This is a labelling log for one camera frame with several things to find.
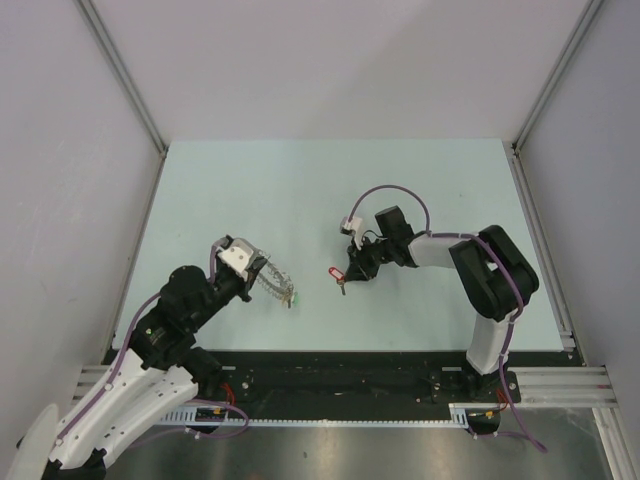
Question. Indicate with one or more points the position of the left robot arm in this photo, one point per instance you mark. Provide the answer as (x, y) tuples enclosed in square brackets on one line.
[(158, 369)]

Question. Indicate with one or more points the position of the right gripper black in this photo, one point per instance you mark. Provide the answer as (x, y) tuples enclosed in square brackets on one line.
[(357, 258)]

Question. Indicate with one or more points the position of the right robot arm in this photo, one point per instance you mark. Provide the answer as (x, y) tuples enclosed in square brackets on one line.
[(496, 277)]

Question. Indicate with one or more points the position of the white slotted cable duct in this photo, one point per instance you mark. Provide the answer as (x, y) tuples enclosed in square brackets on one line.
[(196, 416)]

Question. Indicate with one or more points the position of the green yellow tagged keys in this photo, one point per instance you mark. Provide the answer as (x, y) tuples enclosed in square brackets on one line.
[(292, 299)]

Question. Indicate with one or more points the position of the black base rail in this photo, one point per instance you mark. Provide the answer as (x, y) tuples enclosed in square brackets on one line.
[(313, 385)]

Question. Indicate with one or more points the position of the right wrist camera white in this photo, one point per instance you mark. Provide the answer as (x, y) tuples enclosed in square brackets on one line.
[(354, 228)]

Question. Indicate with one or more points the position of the metal disc keyring holder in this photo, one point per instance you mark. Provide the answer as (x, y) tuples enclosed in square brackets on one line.
[(276, 282)]

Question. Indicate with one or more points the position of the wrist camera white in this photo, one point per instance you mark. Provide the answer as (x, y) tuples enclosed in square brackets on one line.
[(354, 228), (237, 253)]

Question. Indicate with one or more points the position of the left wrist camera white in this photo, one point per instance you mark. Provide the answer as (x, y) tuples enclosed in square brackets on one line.
[(237, 253)]

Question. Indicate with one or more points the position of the left aluminium frame post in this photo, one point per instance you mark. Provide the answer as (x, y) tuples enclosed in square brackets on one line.
[(106, 44)]

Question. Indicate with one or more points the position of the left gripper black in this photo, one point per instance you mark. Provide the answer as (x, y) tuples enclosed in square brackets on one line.
[(251, 275)]

